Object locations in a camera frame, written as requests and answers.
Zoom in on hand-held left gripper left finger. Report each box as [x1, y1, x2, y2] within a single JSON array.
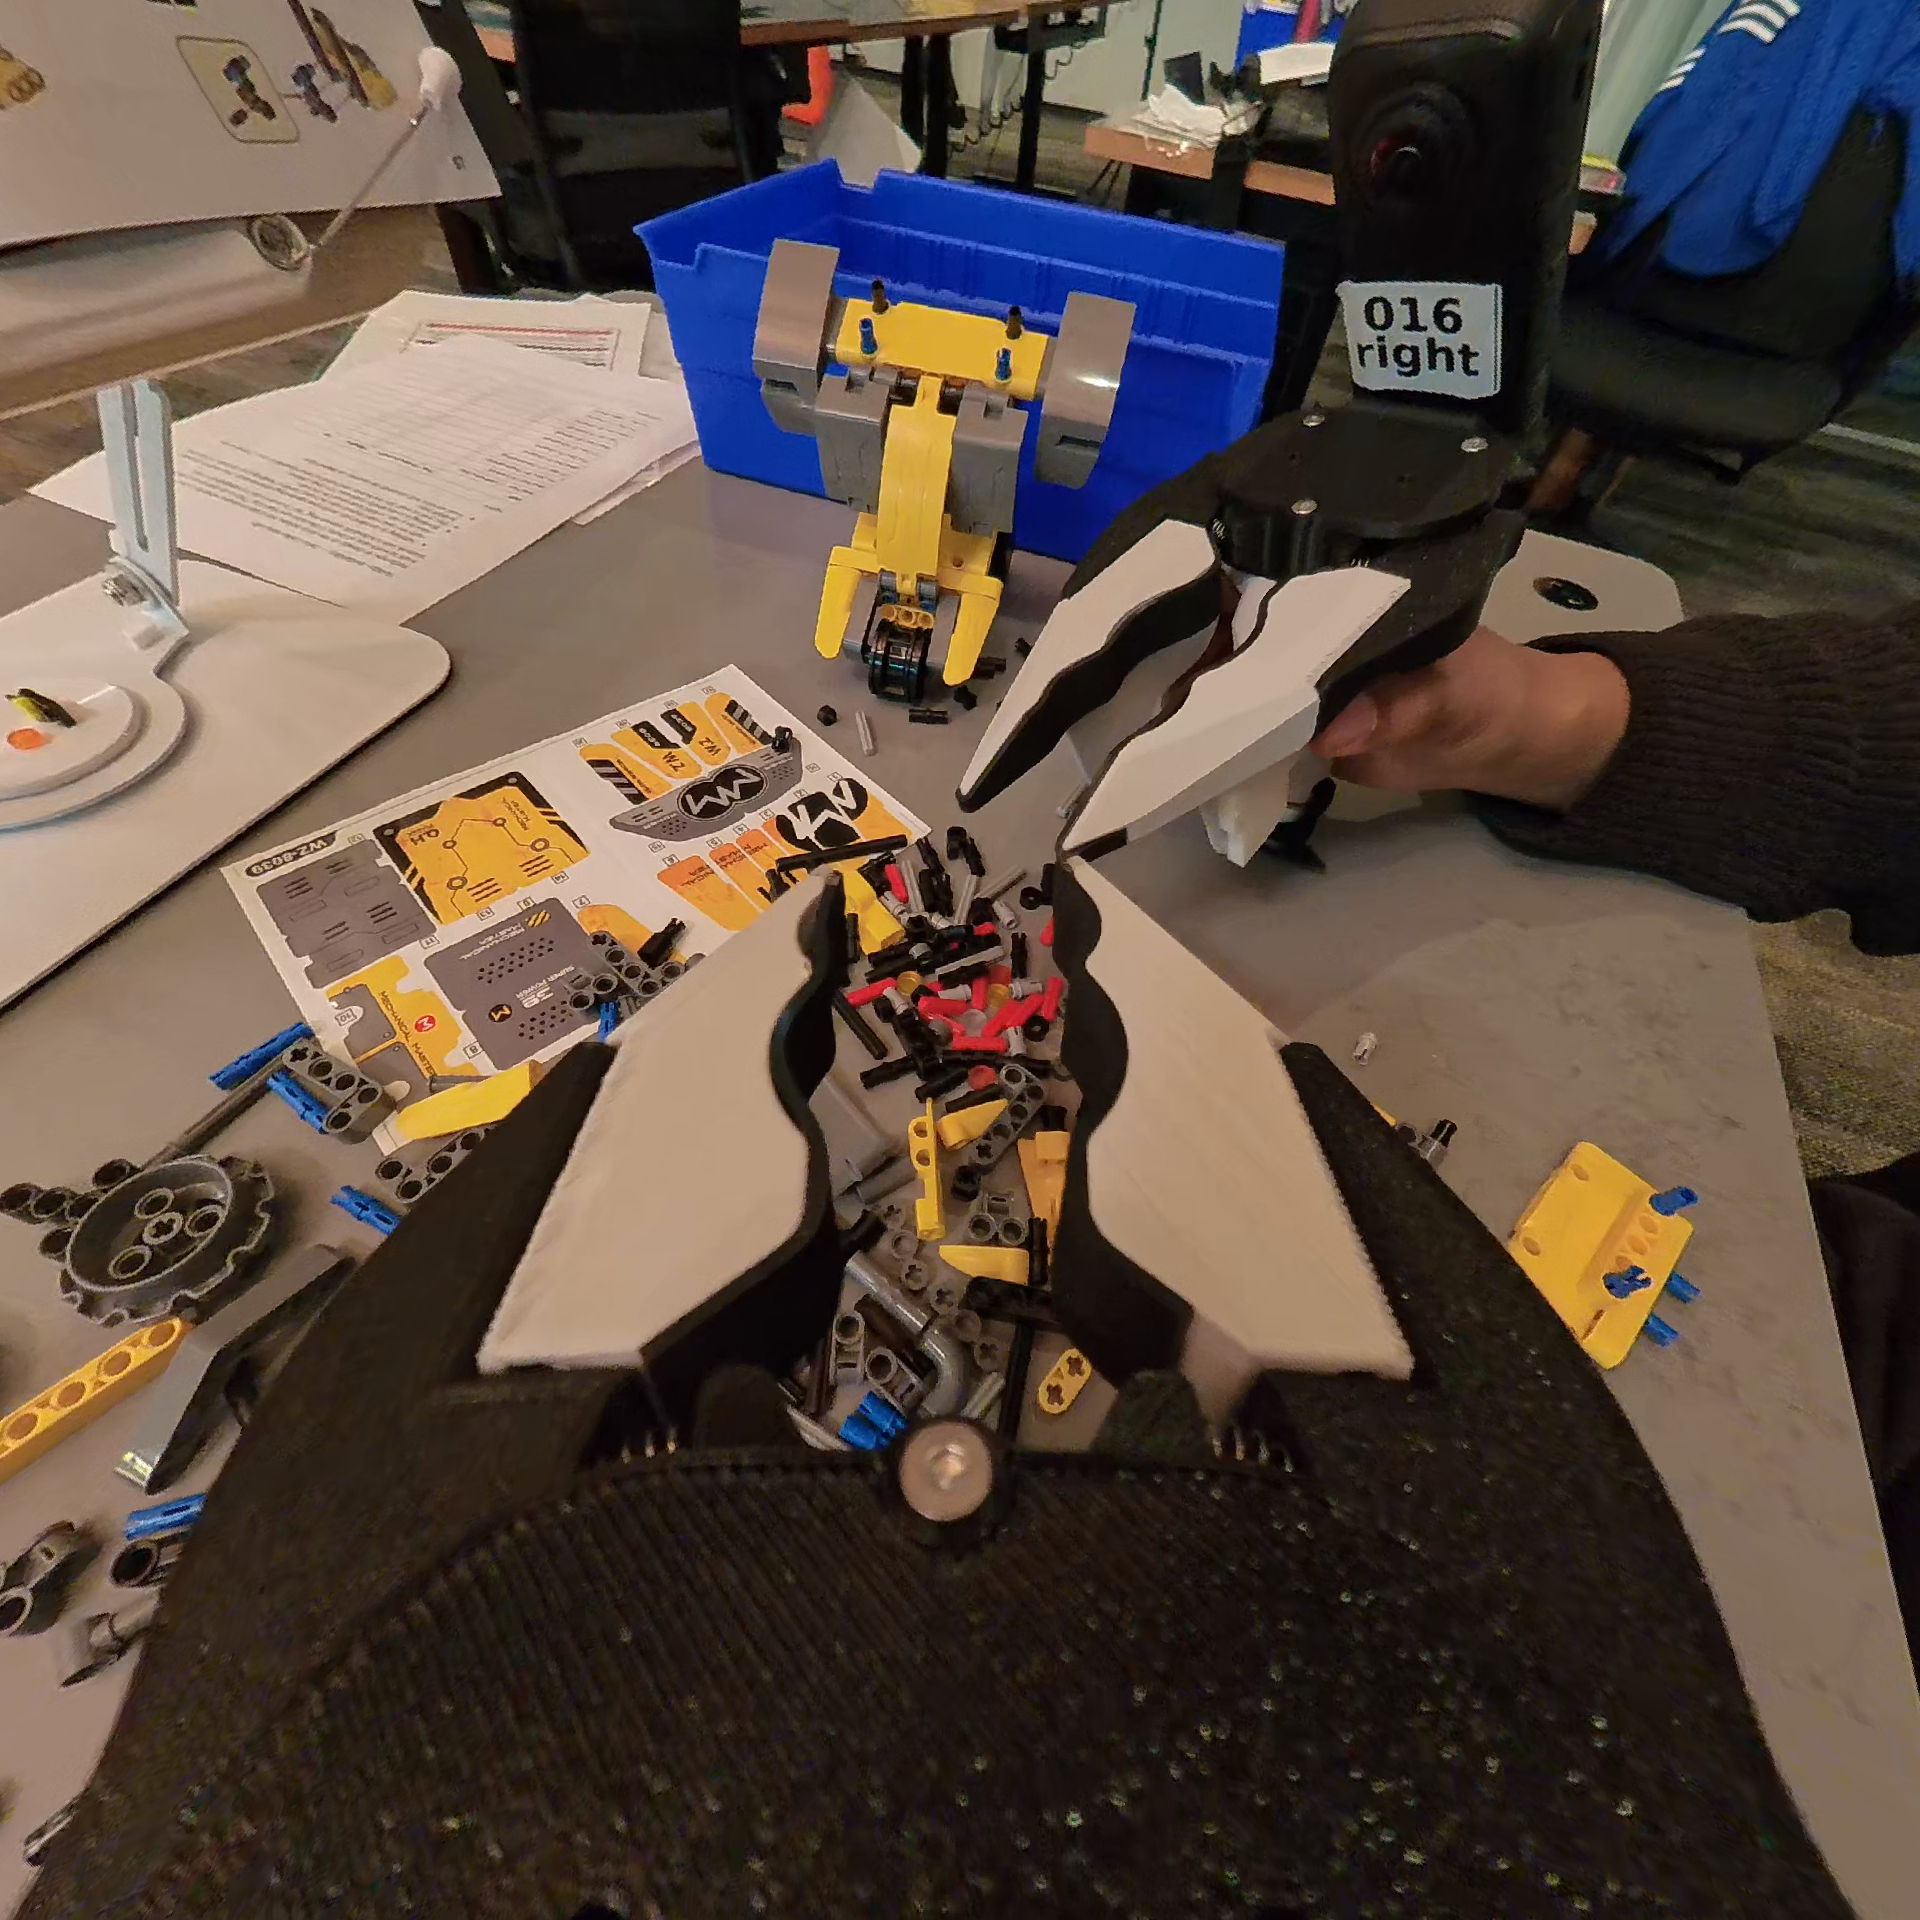
[[477, 873, 854, 1420]]

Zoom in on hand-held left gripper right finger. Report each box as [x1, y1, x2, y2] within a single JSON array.
[[1048, 858, 1416, 1426]]

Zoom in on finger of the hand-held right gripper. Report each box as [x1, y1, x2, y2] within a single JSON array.
[[953, 521, 1221, 816], [1055, 570, 1416, 866]]

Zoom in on pile of building block pieces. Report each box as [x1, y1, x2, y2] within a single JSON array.
[[0, 831, 1096, 1706]]

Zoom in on person's right hand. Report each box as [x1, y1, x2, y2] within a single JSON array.
[[1302, 619, 1637, 793]]

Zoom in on yellow grey toy robot model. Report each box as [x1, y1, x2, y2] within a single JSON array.
[[752, 237, 1140, 712]]

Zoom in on blue jacket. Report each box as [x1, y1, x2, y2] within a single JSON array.
[[1586, 0, 1920, 291]]

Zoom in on blue storage bin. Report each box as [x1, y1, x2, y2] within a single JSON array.
[[630, 162, 1290, 521]]

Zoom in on yellow and grey sticker sheet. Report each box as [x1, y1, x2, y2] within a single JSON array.
[[218, 664, 934, 1087]]

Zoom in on yellow plate with blue pins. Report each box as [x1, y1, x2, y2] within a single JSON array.
[[1504, 1141, 1706, 1373]]

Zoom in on dark grey gear wheel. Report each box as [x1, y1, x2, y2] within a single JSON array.
[[0, 1153, 281, 1328]]

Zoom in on wooden background desk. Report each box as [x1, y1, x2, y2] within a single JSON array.
[[737, 0, 1128, 227]]

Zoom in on white book stand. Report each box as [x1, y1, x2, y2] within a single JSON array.
[[0, 217, 454, 1011]]

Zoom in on person's torso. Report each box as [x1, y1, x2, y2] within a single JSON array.
[[1804, 1153, 1920, 1508]]

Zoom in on black mesh office chair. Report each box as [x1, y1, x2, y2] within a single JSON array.
[[440, 0, 752, 295]]

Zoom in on printed paper sheets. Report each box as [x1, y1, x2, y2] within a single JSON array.
[[28, 289, 711, 612]]

